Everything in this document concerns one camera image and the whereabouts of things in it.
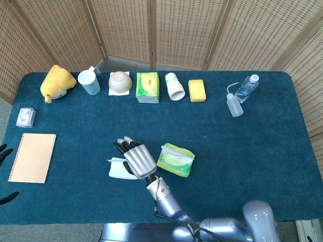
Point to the beige bowl on napkin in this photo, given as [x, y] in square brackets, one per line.
[113, 93]

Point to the clear plastic water bottle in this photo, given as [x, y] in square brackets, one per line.
[246, 89]

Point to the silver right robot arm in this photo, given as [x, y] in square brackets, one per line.
[166, 201]

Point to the white paper cup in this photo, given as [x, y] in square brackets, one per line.
[172, 84]

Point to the grey robot torso base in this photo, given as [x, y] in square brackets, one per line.
[118, 233]

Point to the white tissue sheet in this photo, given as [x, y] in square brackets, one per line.
[117, 169]

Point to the translucent squeeze wash bottle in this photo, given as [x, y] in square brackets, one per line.
[236, 107]

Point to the tan spiral notebook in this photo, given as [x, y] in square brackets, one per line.
[32, 158]

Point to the yellow sponge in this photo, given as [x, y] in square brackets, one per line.
[196, 90]

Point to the sealed green tissue pack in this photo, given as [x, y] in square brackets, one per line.
[147, 85]

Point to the blue tablecloth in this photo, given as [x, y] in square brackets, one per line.
[101, 121]

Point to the wicker folding screen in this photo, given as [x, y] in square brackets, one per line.
[176, 30]

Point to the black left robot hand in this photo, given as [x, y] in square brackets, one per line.
[4, 154]

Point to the opened green tissue pack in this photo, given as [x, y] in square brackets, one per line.
[176, 162]

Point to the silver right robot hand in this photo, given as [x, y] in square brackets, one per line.
[141, 160]

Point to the small clear plastic box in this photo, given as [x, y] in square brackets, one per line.
[25, 118]

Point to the yellow plush toy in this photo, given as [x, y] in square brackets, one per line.
[56, 80]

